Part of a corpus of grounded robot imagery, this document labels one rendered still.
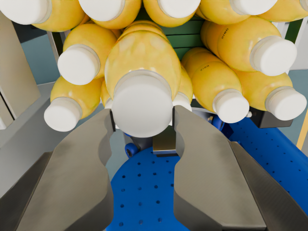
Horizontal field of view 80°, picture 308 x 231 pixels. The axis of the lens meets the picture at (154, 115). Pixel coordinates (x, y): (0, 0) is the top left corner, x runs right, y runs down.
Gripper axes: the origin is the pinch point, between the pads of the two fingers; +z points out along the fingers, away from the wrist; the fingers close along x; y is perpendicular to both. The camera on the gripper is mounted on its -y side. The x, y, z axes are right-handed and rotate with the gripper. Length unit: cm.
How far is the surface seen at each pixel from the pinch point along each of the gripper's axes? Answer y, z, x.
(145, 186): 23.7, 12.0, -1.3
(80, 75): 0.6, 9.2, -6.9
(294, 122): 90, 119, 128
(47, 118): 5.8, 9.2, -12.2
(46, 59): 26, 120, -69
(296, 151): 48, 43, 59
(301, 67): 10, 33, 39
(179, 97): 4.2, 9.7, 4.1
